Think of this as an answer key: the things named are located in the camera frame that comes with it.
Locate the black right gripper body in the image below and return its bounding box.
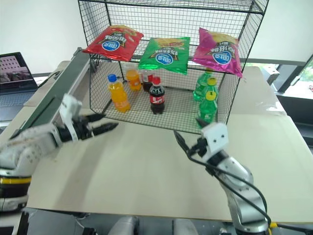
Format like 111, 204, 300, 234
189, 137, 209, 158

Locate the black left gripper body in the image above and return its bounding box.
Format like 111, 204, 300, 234
72, 117, 95, 141

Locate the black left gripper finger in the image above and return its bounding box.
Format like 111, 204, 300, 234
92, 122, 119, 136
86, 113, 107, 122

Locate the dark green conveyor belt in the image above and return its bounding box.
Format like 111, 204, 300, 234
9, 47, 91, 141

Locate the green soda bottle yellow cap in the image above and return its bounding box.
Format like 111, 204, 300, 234
200, 77, 219, 99
193, 69, 213, 102
198, 91, 219, 128

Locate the orange soda bottle blue cap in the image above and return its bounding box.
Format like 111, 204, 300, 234
107, 74, 131, 113

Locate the cola bottle red label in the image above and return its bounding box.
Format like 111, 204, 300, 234
149, 76, 166, 115

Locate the cola bottle white label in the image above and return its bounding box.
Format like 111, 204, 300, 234
141, 70, 154, 93

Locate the magenta chip bag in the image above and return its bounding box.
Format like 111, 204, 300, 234
191, 27, 244, 78

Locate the red chip bag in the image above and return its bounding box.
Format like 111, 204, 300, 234
82, 25, 144, 62

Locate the green chip bag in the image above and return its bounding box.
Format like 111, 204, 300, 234
138, 36, 191, 75

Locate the grey rounded shape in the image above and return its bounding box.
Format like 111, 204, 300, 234
172, 218, 199, 235
114, 216, 139, 235

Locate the grey background box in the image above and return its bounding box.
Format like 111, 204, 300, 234
263, 64, 281, 92

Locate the open grey laptop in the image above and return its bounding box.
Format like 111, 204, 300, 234
0, 51, 39, 122

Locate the dark background cabinet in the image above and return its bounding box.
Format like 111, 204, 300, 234
275, 54, 313, 155

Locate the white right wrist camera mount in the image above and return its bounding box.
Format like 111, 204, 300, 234
201, 122, 229, 160

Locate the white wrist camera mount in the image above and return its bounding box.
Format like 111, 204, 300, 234
59, 94, 83, 142
201, 122, 229, 160

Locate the black wire mesh rack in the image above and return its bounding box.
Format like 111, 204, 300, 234
78, 0, 269, 135

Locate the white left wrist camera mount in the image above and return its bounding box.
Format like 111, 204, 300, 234
59, 94, 83, 142

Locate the black cable by laptop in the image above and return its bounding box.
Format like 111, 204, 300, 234
38, 70, 62, 87

